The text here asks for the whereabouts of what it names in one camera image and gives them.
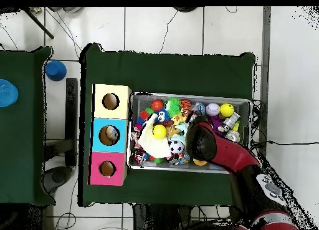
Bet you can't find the cream muslin cloth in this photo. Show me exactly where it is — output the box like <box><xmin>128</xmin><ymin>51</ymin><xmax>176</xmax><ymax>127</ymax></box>
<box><xmin>137</xmin><ymin>113</ymin><xmax>172</xmax><ymax>159</ymax></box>

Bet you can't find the orange striped tiger plush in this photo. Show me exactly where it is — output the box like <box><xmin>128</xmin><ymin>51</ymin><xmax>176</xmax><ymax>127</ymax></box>
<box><xmin>180</xmin><ymin>99</ymin><xmax>193</xmax><ymax>115</ymax></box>

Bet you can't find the crushed clear bottle blue label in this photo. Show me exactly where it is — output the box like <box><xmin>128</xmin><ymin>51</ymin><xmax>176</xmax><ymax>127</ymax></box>
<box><xmin>109</xmin><ymin>127</ymin><xmax>120</xmax><ymax>141</ymax></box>
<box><xmin>191</xmin><ymin>102</ymin><xmax>206</xmax><ymax>116</ymax></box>

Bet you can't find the shallow metal mesh bin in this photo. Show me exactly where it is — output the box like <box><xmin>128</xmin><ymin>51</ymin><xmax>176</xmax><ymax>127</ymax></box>
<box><xmin>126</xmin><ymin>92</ymin><xmax>252</xmax><ymax>175</ymax></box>

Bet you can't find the wooden box with three holes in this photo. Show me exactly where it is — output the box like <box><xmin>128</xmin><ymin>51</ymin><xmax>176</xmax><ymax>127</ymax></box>
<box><xmin>87</xmin><ymin>83</ymin><xmax>132</xmax><ymax>186</ymax></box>

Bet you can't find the yellow tennis ball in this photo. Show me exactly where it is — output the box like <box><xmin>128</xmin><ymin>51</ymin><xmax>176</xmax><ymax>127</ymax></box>
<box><xmin>152</xmin><ymin>124</ymin><xmax>167</xmax><ymax>140</ymax></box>

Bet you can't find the orange red ball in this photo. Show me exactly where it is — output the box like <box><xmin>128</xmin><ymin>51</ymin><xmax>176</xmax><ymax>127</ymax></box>
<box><xmin>151</xmin><ymin>99</ymin><xmax>164</xmax><ymax>112</ymax></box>

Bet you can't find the green spiky ball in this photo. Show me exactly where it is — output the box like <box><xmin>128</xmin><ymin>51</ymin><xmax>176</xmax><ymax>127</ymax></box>
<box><xmin>165</xmin><ymin>97</ymin><xmax>182</xmax><ymax>117</ymax></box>

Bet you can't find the light teal muslin cloth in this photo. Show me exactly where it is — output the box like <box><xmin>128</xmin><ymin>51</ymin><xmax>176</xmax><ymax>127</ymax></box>
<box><xmin>171</xmin><ymin>122</ymin><xmax>190</xmax><ymax>146</ymax></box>

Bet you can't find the dark green table cloth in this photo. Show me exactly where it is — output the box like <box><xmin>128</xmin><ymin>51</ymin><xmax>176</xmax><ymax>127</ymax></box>
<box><xmin>0</xmin><ymin>46</ymin><xmax>57</xmax><ymax>207</ymax></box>
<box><xmin>78</xmin><ymin>42</ymin><xmax>257</xmax><ymax>212</ymax></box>

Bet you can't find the white baseball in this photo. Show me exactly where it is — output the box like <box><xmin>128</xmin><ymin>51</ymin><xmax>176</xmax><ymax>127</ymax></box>
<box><xmin>205</xmin><ymin>102</ymin><xmax>221</xmax><ymax>117</ymax></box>

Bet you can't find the purple spiky toy with eyes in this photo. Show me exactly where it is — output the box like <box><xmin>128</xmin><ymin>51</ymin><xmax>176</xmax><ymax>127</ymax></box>
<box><xmin>207</xmin><ymin>115</ymin><xmax>225</xmax><ymax>137</ymax></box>

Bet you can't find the yellow smiley ball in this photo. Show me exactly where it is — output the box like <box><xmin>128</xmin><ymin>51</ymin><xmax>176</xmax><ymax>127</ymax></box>
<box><xmin>219</xmin><ymin>103</ymin><xmax>235</xmax><ymax>118</ymax></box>

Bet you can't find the dark grey round seat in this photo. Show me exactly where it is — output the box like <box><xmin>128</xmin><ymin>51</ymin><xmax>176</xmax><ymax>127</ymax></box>
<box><xmin>43</xmin><ymin>165</ymin><xmax>74</xmax><ymax>193</ymax></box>

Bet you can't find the blue plastic cup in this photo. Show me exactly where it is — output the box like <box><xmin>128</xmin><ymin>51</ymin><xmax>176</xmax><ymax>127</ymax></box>
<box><xmin>45</xmin><ymin>60</ymin><xmax>67</xmax><ymax>82</ymax></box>

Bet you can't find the black round stand base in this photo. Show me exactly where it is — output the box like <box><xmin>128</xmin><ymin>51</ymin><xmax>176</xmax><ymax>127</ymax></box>
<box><xmin>173</xmin><ymin>6</ymin><xmax>199</xmax><ymax>13</ymax></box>

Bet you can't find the black pole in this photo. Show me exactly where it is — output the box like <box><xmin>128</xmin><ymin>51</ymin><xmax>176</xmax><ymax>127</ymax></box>
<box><xmin>23</xmin><ymin>7</ymin><xmax>55</xmax><ymax>40</ymax></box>

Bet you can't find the blue round lid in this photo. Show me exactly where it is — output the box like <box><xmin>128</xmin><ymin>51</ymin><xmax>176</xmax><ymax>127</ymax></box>
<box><xmin>0</xmin><ymin>79</ymin><xmax>19</xmax><ymax>108</ymax></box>

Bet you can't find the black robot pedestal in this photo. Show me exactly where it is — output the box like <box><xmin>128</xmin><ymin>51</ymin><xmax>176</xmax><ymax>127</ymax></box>
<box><xmin>131</xmin><ymin>203</ymin><xmax>193</xmax><ymax>230</ymax></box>

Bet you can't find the black floor cable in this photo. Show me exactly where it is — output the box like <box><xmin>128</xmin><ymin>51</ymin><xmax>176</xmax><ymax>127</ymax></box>
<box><xmin>266</xmin><ymin>140</ymin><xmax>319</xmax><ymax>146</ymax></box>

